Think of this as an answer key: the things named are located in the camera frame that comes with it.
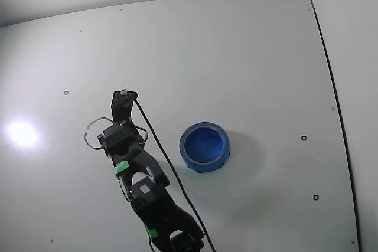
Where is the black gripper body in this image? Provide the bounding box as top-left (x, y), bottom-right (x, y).
top-left (97, 120), bottom-right (146, 161)

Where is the black camera cable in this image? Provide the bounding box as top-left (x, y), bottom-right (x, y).
top-left (134, 98), bottom-right (217, 252)

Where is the thin grey servo wire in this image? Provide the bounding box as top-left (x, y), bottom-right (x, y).
top-left (135, 126), bottom-right (149, 143)
top-left (84, 116), bottom-right (115, 150)

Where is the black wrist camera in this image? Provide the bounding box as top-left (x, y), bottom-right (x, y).
top-left (111, 89), bottom-right (139, 125)

